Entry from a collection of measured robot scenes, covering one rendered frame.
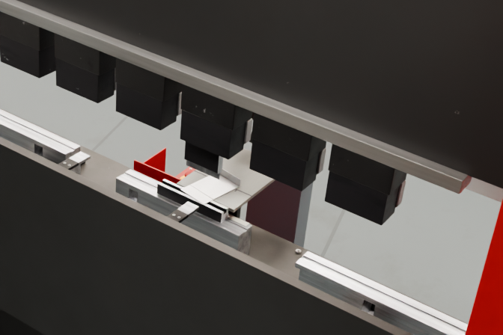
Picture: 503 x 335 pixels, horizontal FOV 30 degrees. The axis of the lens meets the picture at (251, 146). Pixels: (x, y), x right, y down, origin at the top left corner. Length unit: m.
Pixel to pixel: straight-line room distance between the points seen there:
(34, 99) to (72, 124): 0.31
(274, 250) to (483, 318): 1.16
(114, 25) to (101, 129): 2.62
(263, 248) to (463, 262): 1.73
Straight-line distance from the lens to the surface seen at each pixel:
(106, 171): 2.68
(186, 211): 2.30
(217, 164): 2.26
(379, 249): 3.98
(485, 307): 1.31
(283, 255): 2.40
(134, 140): 4.52
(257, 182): 2.44
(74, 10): 2.07
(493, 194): 1.89
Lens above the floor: 2.33
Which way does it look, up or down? 31 degrees down
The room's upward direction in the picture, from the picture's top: 6 degrees clockwise
